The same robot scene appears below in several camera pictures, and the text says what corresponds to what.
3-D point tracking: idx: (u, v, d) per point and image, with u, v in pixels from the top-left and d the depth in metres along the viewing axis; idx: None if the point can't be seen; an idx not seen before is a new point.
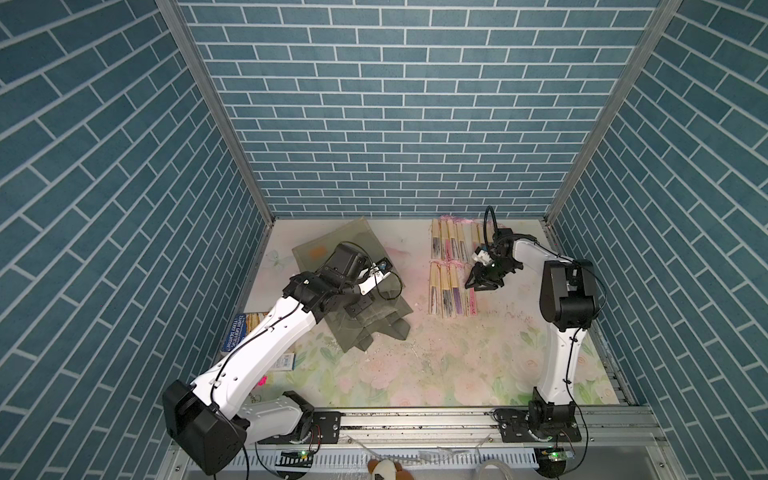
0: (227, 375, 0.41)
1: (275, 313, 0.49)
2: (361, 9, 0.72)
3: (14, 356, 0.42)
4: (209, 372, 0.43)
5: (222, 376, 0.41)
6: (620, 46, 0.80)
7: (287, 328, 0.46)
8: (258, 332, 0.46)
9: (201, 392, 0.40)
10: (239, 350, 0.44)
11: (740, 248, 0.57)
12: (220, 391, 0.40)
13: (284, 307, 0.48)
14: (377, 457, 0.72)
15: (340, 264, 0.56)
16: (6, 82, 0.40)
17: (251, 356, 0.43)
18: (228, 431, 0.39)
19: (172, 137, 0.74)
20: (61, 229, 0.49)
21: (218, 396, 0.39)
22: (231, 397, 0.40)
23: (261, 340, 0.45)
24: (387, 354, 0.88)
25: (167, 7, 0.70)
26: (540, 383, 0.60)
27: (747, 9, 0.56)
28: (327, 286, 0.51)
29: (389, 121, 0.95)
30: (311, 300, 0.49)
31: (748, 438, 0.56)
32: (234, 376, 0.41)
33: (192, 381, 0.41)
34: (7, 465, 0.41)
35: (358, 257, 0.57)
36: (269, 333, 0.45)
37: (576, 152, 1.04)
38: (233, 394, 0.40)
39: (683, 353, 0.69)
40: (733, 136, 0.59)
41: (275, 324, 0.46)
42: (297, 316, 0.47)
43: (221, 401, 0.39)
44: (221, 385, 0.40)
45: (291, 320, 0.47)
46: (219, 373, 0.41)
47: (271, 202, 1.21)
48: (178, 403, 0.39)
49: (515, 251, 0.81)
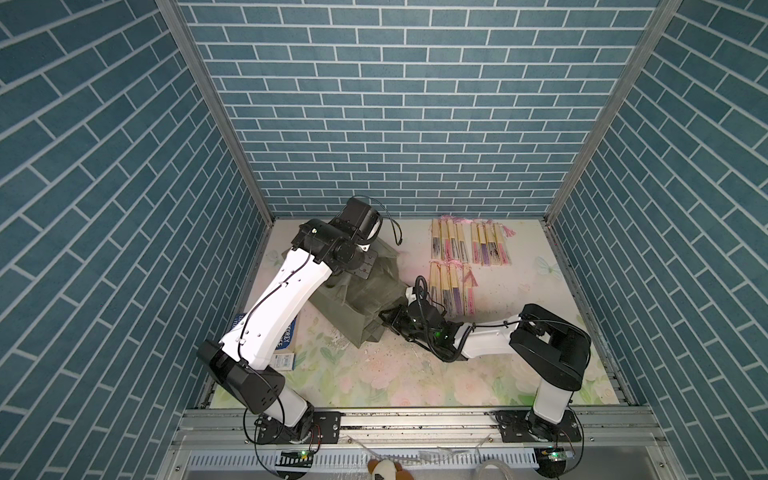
0: (251, 331, 0.42)
1: (287, 267, 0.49)
2: (361, 9, 0.72)
3: (14, 356, 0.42)
4: (235, 331, 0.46)
5: (247, 334, 0.42)
6: (620, 46, 0.80)
7: (301, 282, 0.45)
8: (273, 288, 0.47)
9: (229, 350, 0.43)
10: (260, 307, 0.44)
11: (740, 248, 0.57)
12: (246, 347, 0.41)
13: (296, 261, 0.46)
14: (377, 457, 0.72)
15: (354, 216, 0.54)
16: (6, 82, 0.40)
17: (269, 316, 0.43)
18: (257, 382, 0.40)
19: (172, 137, 0.74)
20: (61, 229, 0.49)
21: (246, 352, 0.41)
22: (257, 352, 0.41)
23: (276, 296, 0.44)
24: (387, 354, 0.88)
25: (167, 7, 0.70)
26: (540, 405, 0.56)
27: (746, 9, 0.56)
28: (339, 233, 0.48)
29: (389, 121, 0.95)
30: (321, 250, 0.46)
31: (748, 438, 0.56)
32: (257, 333, 0.42)
33: (221, 339, 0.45)
34: (7, 466, 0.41)
35: (371, 211, 0.54)
36: (283, 288, 0.44)
37: (576, 152, 1.04)
38: (259, 350, 0.41)
39: (683, 353, 0.69)
40: (733, 136, 0.59)
41: (288, 279, 0.45)
42: (310, 270, 0.45)
43: (249, 356, 0.41)
44: (247, 342, 0.41)
45: (304, 273, 0.45)
46: (243, 331, 0.42)
47: (271, 202, 1.21)
48: (214, 357, 0.41)
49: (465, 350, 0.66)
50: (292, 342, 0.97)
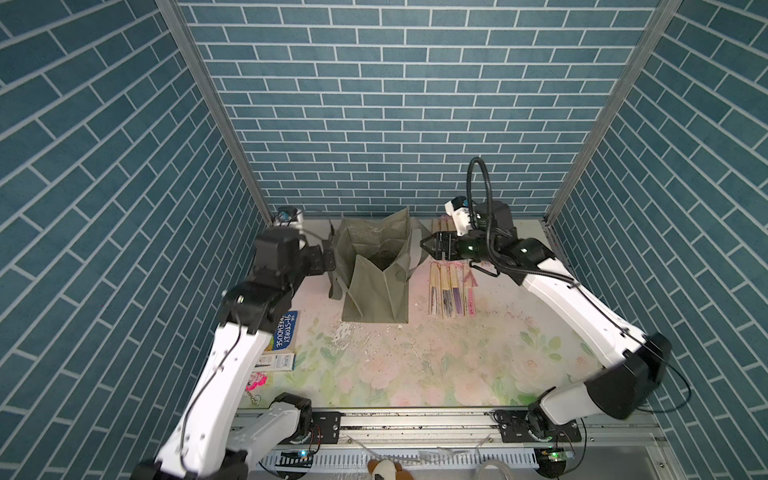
0: (192, 435, 0.37)
1: (218, 348, 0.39)
2: (361, 9, 0.72)
3: (14, 357, 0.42)
4: (171, 439, 0.37)
5: (188, 440, 0.37)
6: (620, 46, 0.80)
7: (238, 361, 0.40)
8: (205, 378, 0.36)
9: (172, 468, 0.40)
10: (194, 406, 0.38)
11: (740, 249, 0.57)
12: (188, 456, 0.36)
13: (225, 337, 0.42)
14: (377, 457, 0.72)
15: (268, 259, 0.48)
16: (6, 82, 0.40)
17: (210, 410, 0.38)
18: None
19: (172, 137, 0.74)
20: (61, 229, 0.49)
21: (190, 462, 0.36)
22: (205, 458, 0.36)
23: (214, 385, 0.39)
24: (387, 354, 0.88)
25: (167, 7, 0.70)
26: (548, 400, 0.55)
27: (746, 8, 0.56)
28: (269, 287, 0.44)
29: (389, 121, 0.95)
30: (254, 316, 0.43)
31: (749, 439, 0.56)
32: (201, 434, 0.37)
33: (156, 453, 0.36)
34: (8, 466, 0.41)
35: (285, 243, 0.46)
36: (218, 374, 0.40)
37: (576, 152, 1.04)
38: (208, 454, 0.36)
39: (684, 353, 0.69)
40: (733, 136, 0.59)
41: (223, 361, 0.40)
42: (246, 344, 0.41)
43: (195, 465, 0.35)
44: (189, 451, 0.36)
45: (241, 349, 0.41)
46: (181, 438, 0.37)
47: (271, 202, 1.21)
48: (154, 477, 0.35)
49: (531, 286, 0.54)
50: (292, 342, 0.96)
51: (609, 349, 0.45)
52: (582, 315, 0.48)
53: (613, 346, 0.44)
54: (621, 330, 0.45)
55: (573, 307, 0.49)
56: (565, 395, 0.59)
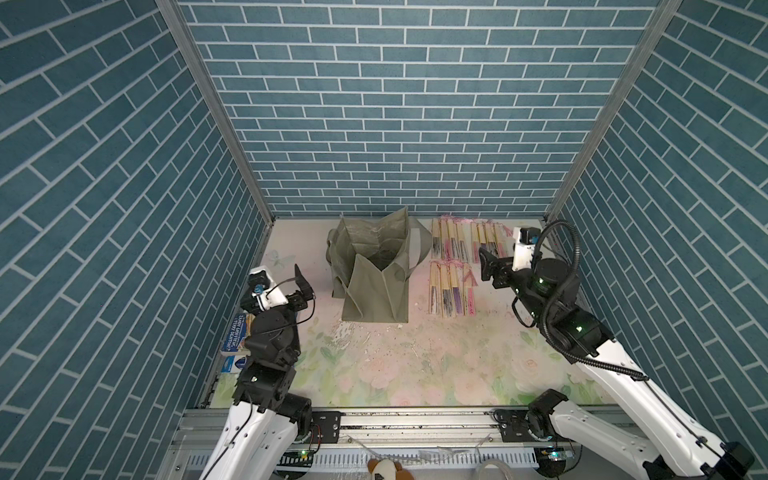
0: None
1: (232, 423, 0.47)
2: (361, 8, 0.72)
3: (14, 356, 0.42)
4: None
5: None
6: (620, 46, 0.80)
7: (248, 437, 0.46)
8: (220, 451, 0.45)
9: None
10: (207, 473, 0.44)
11: (740, 248, 0.57)
12: None
13: (240, 413, 0.48)
14: (377, 457, 0.72)
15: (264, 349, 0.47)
16: (6, 81, 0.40)
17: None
18: None
19: (171, 137, 0.74)
20: (61, 229, 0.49)
21: None
22: None
23: (226, 457, 0.45)
24: (387, 354, 0.88)
25: (167, 7, 0.70)
26: (558, 421, 0.63)
27: (746, 8, 0.56)
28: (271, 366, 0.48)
29: (389, 121, 0.95)
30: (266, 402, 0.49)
31: (749, 439, 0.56)
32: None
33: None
34: (8, 465, 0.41)
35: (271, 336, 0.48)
36: (231, 448, 0.45)
37: (576, 152, 1.04)
38: None
39: (683, 353, 0.69)
40: (733, 136, 0.59)
41: (234, 437, 0.46)
42: (257, 421, 0.48)
43: None
44: None
45: (252, 428, 0.47)
46: None
47: (271, 202, 1.21)
48: None
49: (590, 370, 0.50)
50: None
51: (684, 457, 0.41)
52: (657, 420, 0.43)
53: (689, 454, 0.40)
54: (697, 437, 0.41)
55: (645, 407, 0.44)
56: (602, 438, 0.55)
